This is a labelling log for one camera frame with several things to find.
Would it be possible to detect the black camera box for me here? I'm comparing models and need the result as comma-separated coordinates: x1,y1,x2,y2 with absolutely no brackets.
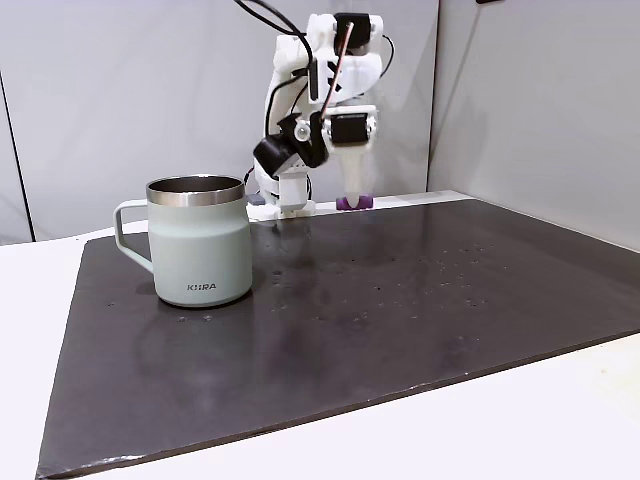
252,113,331,179

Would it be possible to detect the red-brown cable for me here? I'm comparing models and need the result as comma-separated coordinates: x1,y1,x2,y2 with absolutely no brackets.
319,21,355,121

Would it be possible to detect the black cable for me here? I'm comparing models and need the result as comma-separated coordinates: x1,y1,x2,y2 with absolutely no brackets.
233,0,317,101

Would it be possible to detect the pale green steel mug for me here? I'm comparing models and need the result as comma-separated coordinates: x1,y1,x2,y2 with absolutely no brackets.
113,174,254,309

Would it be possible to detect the dark grey table mat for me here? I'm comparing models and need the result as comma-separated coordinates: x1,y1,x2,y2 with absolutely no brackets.
35,198,640,480

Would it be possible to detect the purple ribbed pen grip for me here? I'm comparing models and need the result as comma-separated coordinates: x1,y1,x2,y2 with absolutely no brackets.
335,195,375,212

